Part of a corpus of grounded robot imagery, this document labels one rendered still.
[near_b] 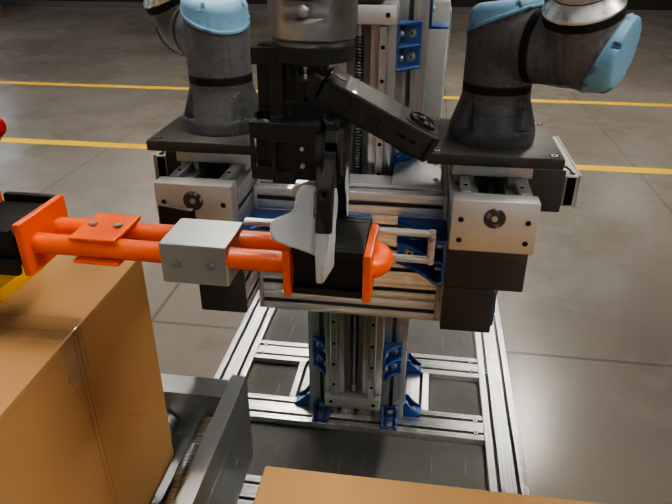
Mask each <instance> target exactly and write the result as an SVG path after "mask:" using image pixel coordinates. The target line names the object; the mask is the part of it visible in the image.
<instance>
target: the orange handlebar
mask: <svg viewBox="0 0 672 504"><path fill-rule="evenodd" d="M140 219H141V216H136V215H122V214H108V213H98V214H96V215H95V216H94V217H93V218H91V219H88V218H74V217H59V216H58V217H57V218H55V220H54V223H53V231H54V233H43V232H36V233H35V234H34V235H33V236H32V239H31V248H32V250H33V251H34V252H35V253H44V254H56V255H69V256H77V257H76V258H75V259H74V260H73V262H74V263H81V264H93V265H105V266H117V267H118V266H120V265H121V264H122V263H123V262H124V261H125V260H130V261H142V262H154V263H161V256H160V252H159V246H158V244H159V242H160V241H161V240H162V238H163V237H164V236H165V235H166V234H167V233H168V232H169V231H170V230H171V229H172V228H173V227H174V225H171V224H157V223H143V222H138V221H139V220H140ZM239 246H240V248H239V247H230V248H229V251H228V255H227V258H226V261H225V264H226V265H227V267H228V268H229V269H240V270H253V271H265V272H277V273H283V270H282V249H283V247H284V246H285V245H284V244H281V243H278V242H276V241H275V240H274V239H273V238H272V236H271V234H270V232H268V231H254V230H242V231H241V233H240V238H239ZM393 261H394V258H393V254H392V250H391V249H390V248H389V247H388V246H387V245H386V244H385V243H383V242H380V241H377V247H376V252H375V255H374V260H373V269H372V279H374V278H378V277H381V276H383V275H384V274H386V273H387V272H388V271H389V270H390V269H391V267H392V265H393Z"/></svg>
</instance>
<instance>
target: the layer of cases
mask: <svg viewBox="0 0 672 504"><path fill-rule="evenodd" d="M253 504H603V503H594V502H585V501H576V500H567V499H558V498H549V497H540V496H531V495H522V494H513V493H504V492H495V491H486V490H477V489H468V488H459V487H450V486H441V485H432V484H423V483H414V482H405V481H396V480H387V479H378V478H369V477H360V476H351V475H342V474H333V473H324V472H315V471H306V470H297V469H288V468H279V467H270V466H266V467H265V468H264V471H263V474H262V478H261V481H260V484H259V487H258V490H257V493H256V497H255V500H254V503H253Z"/></svg>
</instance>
